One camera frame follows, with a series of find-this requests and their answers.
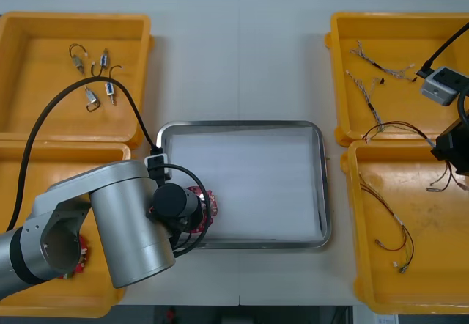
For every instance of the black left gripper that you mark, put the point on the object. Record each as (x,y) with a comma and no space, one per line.
(181,230)

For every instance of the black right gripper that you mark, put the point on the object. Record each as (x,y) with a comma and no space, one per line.
(459,148)

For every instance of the round red circuit board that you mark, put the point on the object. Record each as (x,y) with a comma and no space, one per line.
(83,261)
(213,208)

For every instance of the metal solenoid white label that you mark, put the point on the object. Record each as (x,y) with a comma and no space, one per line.
(91,96)

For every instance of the metal solenoid tan label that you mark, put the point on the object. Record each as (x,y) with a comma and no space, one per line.
(76,61)

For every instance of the silver-grey left robot arm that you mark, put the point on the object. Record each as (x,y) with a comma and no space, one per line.
(121,206)

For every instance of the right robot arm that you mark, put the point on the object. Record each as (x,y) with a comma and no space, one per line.
(439,85)

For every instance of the steel tray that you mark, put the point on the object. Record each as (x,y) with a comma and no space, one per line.
(256,245)

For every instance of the yellow-orange plastic bin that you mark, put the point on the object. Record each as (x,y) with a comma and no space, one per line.
(432,283)
(44,118)
(22,177)
(395,31)

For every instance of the metal solenoid blue label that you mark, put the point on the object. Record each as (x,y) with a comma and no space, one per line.
(109,88)
(105,59)

